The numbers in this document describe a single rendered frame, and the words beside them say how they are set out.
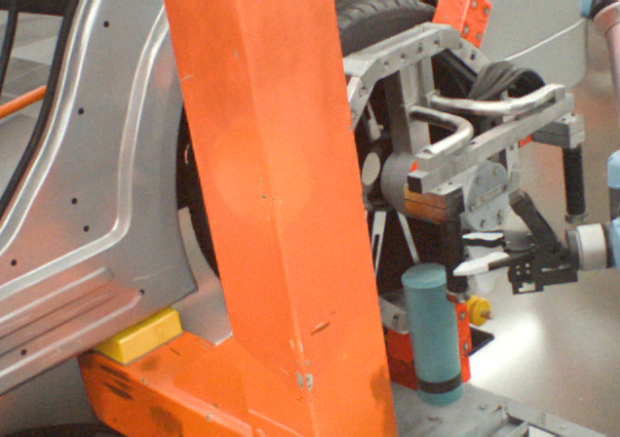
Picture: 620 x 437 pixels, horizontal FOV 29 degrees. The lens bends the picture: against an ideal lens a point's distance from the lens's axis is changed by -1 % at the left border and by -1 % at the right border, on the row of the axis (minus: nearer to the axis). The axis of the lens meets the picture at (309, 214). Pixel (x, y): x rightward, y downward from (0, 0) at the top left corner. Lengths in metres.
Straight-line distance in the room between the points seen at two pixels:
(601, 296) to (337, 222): 1.98
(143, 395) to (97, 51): 0.59
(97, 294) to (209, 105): 0.58
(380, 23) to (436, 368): 0.63
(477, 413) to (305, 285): 1.10
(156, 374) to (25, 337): 0.24
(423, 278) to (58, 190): 0.65
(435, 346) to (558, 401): 0.97
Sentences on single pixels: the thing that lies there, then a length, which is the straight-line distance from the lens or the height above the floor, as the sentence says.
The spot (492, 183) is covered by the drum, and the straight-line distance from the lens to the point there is 2.12.
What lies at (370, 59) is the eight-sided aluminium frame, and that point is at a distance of 2.06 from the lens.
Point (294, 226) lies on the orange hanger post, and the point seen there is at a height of 1.07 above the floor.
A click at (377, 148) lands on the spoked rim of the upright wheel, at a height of 0.88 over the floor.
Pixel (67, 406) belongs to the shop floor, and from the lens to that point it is 3.43.
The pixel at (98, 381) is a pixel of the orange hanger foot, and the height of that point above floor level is 0.62.
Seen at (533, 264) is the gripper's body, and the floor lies 0.81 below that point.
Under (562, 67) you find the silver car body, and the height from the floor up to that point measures 0.81.
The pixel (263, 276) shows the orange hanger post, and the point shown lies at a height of 0.99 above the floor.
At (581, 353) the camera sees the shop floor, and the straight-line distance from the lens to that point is 3.26.
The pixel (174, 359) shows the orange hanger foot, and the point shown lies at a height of 0.68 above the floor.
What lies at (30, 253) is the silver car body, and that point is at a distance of 1.99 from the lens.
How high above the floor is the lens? 1.71
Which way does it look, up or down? 24 degrees down
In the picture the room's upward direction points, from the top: 10 degrees counter-clockwise
